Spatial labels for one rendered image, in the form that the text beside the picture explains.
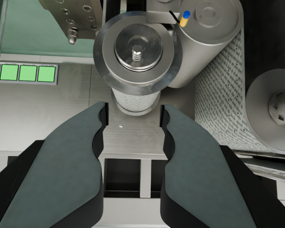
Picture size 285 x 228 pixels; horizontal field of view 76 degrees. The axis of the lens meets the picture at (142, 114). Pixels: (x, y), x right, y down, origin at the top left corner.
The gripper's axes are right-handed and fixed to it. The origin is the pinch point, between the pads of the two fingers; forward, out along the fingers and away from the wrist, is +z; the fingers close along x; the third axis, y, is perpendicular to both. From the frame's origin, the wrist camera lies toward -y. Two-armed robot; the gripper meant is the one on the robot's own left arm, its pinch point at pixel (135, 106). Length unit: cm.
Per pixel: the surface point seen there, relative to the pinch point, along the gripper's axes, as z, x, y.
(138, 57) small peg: 16.0, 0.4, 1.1
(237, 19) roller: 24.8, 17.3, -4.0
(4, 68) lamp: 50, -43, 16
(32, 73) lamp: 49, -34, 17
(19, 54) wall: 300, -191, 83
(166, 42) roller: 20.6, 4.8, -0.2
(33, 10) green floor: 226, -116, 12
